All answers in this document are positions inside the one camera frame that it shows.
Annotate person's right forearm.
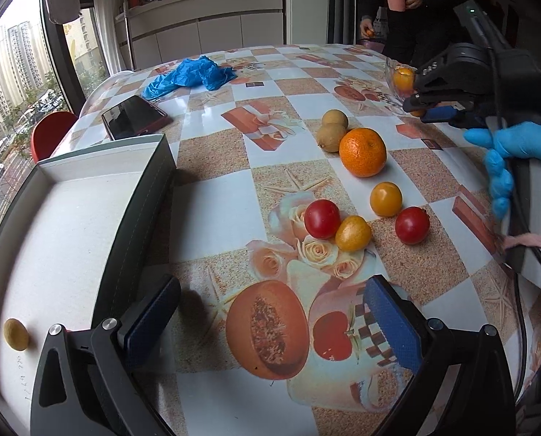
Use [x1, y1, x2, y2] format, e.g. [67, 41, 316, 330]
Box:
[502, 233, 541, 255]

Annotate red chair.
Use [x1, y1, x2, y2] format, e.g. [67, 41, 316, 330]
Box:
[31, 111, 78, 163]

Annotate yellow cherry tomato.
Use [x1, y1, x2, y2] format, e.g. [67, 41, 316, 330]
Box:
[370, 182, 403, 217]
[335, 215, 372, 252]

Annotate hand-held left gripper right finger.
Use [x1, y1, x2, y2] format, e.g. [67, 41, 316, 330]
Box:
[363, 275, 516, 436]

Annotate white cabinet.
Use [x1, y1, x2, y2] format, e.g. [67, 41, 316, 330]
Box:
[115, 0, 288, 71]

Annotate printed tablecloth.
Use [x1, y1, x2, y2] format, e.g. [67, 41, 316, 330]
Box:
[53, 44, 541, 436]

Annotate black smartphone red case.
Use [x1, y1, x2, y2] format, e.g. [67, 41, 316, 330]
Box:
[102, 95, 174, 141]

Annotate black cable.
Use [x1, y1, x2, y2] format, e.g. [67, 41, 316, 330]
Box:
[472, 18, 541, 403]

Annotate blue plastic gloves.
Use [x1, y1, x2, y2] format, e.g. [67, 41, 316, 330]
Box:
[142, 56, 237, 100]

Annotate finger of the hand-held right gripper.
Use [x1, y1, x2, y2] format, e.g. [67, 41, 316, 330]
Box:
[402, 92, 491, 129]
[413, 43, 493, 94]

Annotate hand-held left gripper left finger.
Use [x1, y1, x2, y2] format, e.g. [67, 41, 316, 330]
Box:
[30, 275, 181, 436]

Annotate metal pole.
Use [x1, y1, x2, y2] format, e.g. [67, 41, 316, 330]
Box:
[122, 0, 136, 70]

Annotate white cardboard box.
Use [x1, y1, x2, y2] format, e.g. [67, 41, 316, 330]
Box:
[0, 133, 177, 436]

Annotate small brown longan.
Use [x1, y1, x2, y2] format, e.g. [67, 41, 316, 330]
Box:
[4, 319, 30, 352]

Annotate glass bowl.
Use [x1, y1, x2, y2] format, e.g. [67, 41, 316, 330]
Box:
[384, 57, 428, 116]

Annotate person's right hand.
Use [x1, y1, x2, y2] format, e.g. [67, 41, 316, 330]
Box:
[463, 122, 541, 217]

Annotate mandarin orange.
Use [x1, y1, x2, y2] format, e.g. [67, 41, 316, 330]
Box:
[339, 127, 388, 178]

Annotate red cherry tomato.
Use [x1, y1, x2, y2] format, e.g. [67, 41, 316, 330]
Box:
[304, 200, 342, 239]
[395, 206, 430, 245]

